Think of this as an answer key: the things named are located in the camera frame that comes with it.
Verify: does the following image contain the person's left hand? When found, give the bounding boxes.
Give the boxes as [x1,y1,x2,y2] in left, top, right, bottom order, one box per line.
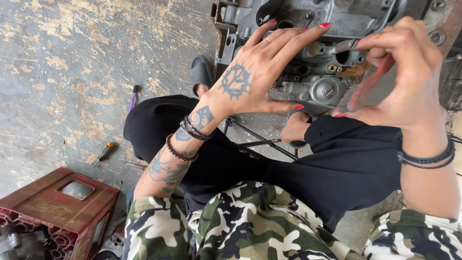
[198,20,332,120]

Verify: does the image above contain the person's right hand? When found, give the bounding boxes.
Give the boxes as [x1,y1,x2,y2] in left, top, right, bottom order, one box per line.
[331,16,450,134]

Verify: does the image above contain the red handled paint brush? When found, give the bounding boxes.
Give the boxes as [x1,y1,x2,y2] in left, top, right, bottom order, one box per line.
[334,54,396,114]

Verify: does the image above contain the black slipper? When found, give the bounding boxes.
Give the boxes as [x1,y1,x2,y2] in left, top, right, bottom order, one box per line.
[190,55,216,98]
[287,108,314,149]

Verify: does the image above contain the dark metal rod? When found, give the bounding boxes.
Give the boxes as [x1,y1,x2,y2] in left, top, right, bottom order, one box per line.
[236,138,282,148]

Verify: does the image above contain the grey metal engine block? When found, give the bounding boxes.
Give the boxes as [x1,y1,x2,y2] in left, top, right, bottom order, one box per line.
[211,0,462,117]

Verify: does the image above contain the black trousers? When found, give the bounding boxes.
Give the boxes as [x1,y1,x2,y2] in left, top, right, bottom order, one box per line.
[123,95,403,233]

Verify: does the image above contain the orange and black screwdriver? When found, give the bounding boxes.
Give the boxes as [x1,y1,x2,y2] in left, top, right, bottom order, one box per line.
[93,142,115,169]

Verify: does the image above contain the red plastic crate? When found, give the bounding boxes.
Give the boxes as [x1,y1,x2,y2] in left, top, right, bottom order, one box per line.
[0,167,120,260]

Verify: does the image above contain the grey engine part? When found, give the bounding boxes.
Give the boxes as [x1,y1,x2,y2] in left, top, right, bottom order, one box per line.
[0,224,47,260]

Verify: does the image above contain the black metal stand frame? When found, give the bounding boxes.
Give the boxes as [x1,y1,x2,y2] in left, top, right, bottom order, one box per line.
[222,116,300,161]

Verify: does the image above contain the black braided wrist bracelet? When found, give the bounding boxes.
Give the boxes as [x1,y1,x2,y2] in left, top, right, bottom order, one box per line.
[180,116,212,141]

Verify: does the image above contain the black corded wrist bracelet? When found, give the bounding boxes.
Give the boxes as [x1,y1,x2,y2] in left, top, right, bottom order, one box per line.
[394,132,456,169]

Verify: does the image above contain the brown beaded bracelet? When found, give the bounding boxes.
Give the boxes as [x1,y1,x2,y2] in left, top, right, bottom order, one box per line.
[166,134,199,163]

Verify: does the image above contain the purple handled tool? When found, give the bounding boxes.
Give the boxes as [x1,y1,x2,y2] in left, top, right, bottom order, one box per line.
[128,85,140,114]

